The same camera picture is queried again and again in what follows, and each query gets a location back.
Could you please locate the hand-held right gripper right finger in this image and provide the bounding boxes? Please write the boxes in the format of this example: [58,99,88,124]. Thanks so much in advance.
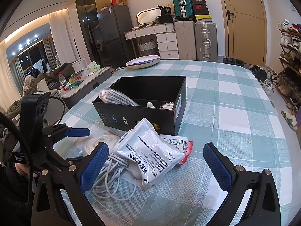
[203,142,281,226]

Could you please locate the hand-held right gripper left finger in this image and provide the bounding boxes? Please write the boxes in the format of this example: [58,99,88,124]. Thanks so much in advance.
[32,142,110,226]

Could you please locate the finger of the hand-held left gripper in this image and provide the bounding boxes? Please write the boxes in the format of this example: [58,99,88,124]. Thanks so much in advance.
[53,127,91,138]
[45,144,79,177]

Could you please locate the white charging cable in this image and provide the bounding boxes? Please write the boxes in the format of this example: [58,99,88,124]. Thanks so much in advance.
[90,132,139,199]

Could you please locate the bagged white rope coil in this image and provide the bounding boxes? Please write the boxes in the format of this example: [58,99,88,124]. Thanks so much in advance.
[81,131,125,158]

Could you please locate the red white plastic packet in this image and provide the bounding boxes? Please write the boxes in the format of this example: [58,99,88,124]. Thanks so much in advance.
[160,134,194,165]

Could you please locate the white printed packet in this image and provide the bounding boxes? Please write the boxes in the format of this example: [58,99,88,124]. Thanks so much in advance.
[112,118,186,190]

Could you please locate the black cardboard box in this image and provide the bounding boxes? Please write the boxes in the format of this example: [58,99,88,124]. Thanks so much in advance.
[92,76,187,136]

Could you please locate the person's left forearm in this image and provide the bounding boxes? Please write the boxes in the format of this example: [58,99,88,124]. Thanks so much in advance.
[0,122,36,226]

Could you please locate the person's left hand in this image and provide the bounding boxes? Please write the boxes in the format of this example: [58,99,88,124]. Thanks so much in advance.
[14,163,38,182]

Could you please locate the beige box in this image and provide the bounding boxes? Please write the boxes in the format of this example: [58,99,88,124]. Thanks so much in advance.
[36,78,50,92]

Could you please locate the red label water bottle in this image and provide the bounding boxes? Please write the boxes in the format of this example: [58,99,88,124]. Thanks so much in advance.
[58,71,70,91]

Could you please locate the grey sideboard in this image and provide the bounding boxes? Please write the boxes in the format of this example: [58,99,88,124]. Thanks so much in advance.
[48,66,113,110]

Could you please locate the pile of clothes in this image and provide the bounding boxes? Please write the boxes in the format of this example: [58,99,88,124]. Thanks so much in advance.
[22,62,76,97]

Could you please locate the green red snack packet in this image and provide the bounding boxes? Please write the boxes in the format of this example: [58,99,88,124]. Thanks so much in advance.
[68,73,84,89]

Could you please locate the green checked tablecloth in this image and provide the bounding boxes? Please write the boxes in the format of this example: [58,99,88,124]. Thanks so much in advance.
[39,60,293,226]

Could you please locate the green tissue pack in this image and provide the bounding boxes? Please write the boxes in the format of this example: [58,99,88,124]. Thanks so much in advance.
[87,61,102,73]

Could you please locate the silver beaded item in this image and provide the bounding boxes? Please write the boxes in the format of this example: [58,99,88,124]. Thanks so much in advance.
[159,101,176,111]

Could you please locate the white curtain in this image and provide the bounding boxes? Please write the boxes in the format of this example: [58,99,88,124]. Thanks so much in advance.
[48,8,78,64]

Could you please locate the green white slipper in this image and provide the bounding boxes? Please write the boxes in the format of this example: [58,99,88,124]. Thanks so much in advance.
[281,109,299,131]

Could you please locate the white oval plate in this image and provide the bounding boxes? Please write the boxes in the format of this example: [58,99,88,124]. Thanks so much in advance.
[126,55,161,69]

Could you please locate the dark glass cabinet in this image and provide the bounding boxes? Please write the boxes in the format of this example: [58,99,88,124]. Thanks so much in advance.
[75,0,105,65]

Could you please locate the pile of shoes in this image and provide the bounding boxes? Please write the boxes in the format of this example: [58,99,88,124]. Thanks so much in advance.
[248,65,279,93]

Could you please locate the black trash bag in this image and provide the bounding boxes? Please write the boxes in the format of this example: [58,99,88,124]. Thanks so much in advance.
[222,58,245,67]

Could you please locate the black refrigerator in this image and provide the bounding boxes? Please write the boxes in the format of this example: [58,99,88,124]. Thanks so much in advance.
[97,5,135,67]

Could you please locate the woven basket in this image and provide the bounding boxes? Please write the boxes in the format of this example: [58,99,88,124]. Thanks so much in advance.
[138,41,157,57]

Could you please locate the white dressing desk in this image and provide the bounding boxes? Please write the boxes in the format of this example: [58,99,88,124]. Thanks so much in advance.
[124,23,176,40]

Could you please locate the white drawer unit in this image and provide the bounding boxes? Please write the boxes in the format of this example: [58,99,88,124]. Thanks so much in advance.
[156,32,179,60]

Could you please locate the silver suitcase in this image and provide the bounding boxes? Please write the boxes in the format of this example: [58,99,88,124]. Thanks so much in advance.
[194,21,217,62]

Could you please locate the shoe rack with shoes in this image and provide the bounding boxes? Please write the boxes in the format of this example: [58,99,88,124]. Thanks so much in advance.
[277,20,301,113]

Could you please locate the beige suitcase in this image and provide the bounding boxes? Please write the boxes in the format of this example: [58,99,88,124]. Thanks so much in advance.
[174,20,197,61]

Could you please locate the oval mirror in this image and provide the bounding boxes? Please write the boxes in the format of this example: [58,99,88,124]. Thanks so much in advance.
[136,8,163,25]

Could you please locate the wooden door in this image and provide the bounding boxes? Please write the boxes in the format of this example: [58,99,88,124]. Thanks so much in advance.
[219,0,268,65]

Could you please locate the small black printed box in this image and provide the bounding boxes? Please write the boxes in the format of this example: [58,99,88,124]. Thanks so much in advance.
[160,5,174,17]

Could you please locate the plain black shoe box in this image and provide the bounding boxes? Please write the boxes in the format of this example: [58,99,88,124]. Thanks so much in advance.
[192,8,210,16]

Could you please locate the black shoe box red logo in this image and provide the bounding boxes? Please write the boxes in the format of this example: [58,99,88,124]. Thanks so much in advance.
[191,0,209,10]

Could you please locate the teal suitcase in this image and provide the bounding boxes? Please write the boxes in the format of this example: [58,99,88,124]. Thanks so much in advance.
[170,0,194,20]

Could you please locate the thin black cable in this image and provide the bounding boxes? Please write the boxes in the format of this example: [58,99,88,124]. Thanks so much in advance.
[49,96,66,126]

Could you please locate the thick black gripper cable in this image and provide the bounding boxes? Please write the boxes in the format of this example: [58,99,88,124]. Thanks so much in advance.
[0,112,36,217]

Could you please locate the grey striped bagged cable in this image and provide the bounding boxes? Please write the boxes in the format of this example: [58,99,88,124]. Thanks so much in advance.
[98,88,141,106]

